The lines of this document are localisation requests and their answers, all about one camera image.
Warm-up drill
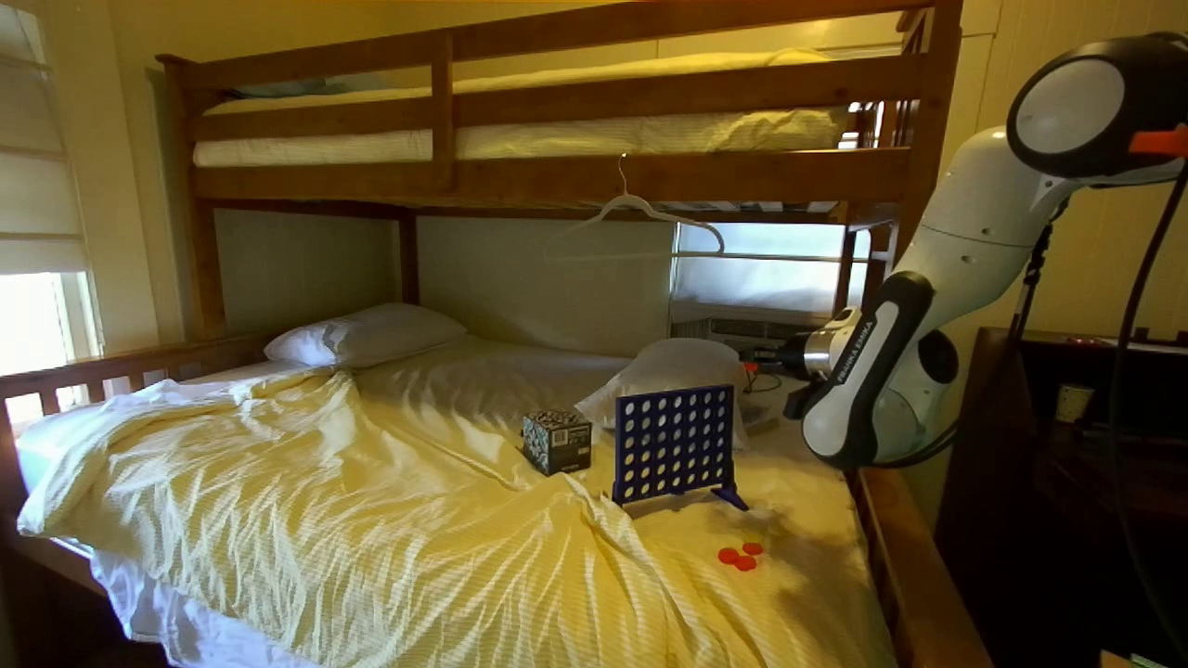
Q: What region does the white fitted bed sheet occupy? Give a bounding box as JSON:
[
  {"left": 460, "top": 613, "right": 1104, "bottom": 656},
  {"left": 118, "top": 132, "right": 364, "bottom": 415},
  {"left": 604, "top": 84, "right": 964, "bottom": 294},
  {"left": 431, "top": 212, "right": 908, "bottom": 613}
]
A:
[{"left": 69, "top": 338, "right": 796, "bottom": 668}]

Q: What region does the small patterned box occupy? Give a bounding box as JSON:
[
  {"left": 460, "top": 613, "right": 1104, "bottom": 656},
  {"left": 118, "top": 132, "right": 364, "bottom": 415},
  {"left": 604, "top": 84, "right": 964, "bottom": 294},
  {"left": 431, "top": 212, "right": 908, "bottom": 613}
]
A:
[{"left": 515, "top": 406, "right": 595, "bottom": 479}]

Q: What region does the yellow bed sheet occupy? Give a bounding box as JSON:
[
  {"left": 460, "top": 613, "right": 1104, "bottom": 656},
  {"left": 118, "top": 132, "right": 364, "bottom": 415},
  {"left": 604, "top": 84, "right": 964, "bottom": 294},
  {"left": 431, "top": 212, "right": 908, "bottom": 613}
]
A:
[{"left": 16, "top": 338, "right": 901, "bottom": 668}]

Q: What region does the window with white blind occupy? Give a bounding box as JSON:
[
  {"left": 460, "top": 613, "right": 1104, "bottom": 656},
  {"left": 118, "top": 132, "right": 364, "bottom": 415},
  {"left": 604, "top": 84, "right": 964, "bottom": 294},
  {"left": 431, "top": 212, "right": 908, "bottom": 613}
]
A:
[{"left": 0, "top": 0, "right": 104, "bottom": 375}]

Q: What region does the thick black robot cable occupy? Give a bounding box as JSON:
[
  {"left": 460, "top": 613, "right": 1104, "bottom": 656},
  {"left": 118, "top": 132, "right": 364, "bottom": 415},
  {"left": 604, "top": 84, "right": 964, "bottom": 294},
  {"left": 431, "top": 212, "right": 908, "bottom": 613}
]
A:
[{"left": 1104, "top": 158, "right": 1188, "bottom": 668}]

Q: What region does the white bunk mattress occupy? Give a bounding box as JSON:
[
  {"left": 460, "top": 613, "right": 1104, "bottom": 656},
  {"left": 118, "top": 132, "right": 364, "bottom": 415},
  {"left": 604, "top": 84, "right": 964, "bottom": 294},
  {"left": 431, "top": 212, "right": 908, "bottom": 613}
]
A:
[{"left": 189, "top": 12, "right": 923, "bottom": 169}]

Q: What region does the wooden bunk bed frame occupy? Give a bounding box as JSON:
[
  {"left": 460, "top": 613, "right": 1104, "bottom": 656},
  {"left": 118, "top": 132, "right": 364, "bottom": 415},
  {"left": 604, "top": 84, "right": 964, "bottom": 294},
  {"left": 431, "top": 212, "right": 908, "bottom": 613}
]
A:
[{"left": 0, "top": 0, "right": 996, "bottom": 668}]

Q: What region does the blue connect four frame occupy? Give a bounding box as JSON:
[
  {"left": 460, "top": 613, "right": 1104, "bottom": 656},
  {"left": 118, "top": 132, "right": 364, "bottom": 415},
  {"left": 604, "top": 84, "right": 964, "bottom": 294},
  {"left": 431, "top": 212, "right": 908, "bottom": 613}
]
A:
[{"left": 608, "top": 380, "right": 755, "bottom": 515}]

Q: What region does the white clothes hanger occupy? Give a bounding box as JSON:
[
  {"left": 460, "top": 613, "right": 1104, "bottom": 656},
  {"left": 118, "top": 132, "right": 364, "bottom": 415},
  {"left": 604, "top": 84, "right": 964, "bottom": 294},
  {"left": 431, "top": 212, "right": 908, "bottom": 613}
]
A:
[{"left": 559, "top": 152, "right": 730, "bottom": 257}]

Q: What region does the dark wooden desk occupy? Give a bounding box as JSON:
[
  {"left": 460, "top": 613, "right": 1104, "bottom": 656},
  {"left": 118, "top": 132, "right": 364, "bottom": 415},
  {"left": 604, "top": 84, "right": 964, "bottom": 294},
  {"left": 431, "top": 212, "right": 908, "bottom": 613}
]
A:
[{"left": 932, "top": 325, "right": 1188, "bottom": 668}]

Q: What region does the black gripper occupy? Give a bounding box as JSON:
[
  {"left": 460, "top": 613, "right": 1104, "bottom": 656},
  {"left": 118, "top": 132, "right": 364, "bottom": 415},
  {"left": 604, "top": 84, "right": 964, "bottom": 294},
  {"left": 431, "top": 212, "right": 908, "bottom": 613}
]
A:
[{"left": 755, "top": 343, "right": 825, "bottom": 421}]

